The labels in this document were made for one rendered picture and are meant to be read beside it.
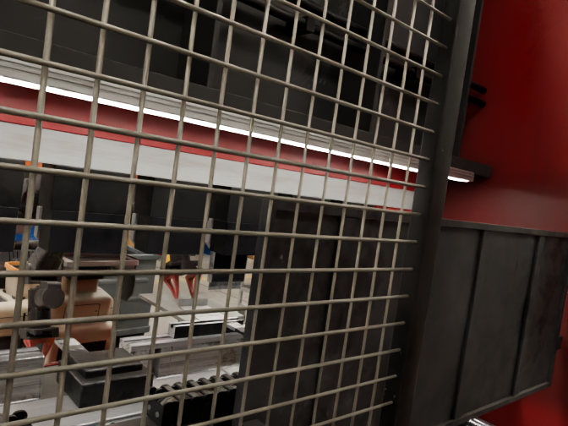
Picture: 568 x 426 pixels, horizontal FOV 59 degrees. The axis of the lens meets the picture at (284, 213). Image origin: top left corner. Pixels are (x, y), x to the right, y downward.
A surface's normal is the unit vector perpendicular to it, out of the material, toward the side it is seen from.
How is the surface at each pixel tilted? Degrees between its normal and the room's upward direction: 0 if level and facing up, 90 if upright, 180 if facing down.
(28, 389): 90
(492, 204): 90
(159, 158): 90
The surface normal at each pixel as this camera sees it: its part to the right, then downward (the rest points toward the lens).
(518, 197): -0.74, -0.07
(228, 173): 0.66, 0.13
